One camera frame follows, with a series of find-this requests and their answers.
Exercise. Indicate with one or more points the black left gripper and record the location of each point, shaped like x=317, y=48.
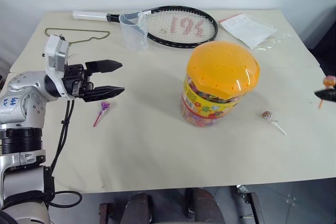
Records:
x=74, y=79

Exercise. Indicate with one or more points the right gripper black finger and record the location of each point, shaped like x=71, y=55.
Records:
x=328, y=94

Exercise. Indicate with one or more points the orange-stick lollipop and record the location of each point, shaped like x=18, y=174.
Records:
x=329, y=81

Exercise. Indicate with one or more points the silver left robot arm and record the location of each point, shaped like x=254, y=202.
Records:
x=23, y=108

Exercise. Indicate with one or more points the clear plastic lollipop jar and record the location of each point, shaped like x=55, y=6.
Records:
x=204, y=108

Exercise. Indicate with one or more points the orange perforated jar lid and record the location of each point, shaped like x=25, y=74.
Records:
x=220, y=69

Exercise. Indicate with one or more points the purple lollipop with pink stick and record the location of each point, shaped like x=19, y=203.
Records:
x=105, y=106

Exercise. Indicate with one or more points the clear plastic measuring jug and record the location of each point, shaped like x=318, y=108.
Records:
x=131, y=37

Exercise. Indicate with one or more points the black object beside table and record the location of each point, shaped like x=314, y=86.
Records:
x=324, y=32

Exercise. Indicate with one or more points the brown lollipop with white stick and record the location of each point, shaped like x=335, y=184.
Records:
x=266, y=115

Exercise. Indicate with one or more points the black tennis racket white grip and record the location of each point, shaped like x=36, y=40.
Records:
x=89, y=15

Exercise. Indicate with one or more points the clear plastic zip bag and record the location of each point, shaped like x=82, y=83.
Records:
x=283, y=41

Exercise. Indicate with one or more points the beige table cover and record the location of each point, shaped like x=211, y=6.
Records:
x=157, y=150

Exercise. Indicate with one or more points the white paper sheet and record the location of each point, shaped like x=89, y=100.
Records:
x=249, y=30

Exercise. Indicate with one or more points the metal table leg with castor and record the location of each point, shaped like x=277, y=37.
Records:
x=249, y=203

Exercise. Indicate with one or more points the dark brown rounded shape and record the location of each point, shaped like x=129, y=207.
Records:
x=141, y=208
x=208, y=207

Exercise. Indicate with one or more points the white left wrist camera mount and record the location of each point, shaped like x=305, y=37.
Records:
x=53, y=48

